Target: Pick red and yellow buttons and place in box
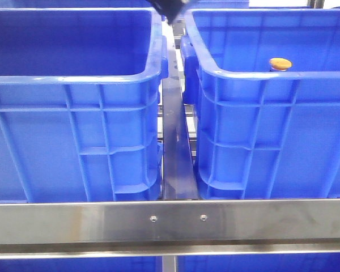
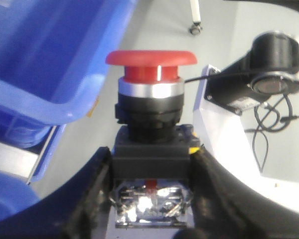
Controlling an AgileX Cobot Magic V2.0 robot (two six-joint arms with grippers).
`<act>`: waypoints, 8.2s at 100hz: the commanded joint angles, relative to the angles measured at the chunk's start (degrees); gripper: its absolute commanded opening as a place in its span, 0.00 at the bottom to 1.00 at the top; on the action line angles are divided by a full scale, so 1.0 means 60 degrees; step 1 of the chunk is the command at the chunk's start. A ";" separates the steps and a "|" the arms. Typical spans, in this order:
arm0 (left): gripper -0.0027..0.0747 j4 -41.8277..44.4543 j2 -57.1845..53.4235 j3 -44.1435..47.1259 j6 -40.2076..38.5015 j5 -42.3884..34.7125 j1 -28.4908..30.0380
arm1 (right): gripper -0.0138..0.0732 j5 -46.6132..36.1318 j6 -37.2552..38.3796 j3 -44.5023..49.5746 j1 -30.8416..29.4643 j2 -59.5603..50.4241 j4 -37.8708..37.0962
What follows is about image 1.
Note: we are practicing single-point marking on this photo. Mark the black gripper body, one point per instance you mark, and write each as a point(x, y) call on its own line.
point(171, 9)

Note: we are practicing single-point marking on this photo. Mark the yellow push button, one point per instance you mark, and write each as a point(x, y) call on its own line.
point(279, 64)

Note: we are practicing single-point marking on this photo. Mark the blue bin with buttons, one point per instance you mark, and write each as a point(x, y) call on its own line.
point(263, 134)

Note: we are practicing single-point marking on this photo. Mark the blue bin at left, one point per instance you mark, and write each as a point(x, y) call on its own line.
point(79, 94)

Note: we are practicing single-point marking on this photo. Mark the steel divider bar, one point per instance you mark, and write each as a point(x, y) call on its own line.
point(178, 176)

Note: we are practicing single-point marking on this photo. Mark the blue bin lower shelf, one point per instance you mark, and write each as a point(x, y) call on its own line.
point(266, 262)

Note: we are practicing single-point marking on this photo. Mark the steel front rail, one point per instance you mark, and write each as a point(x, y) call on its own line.
point(164, 228)

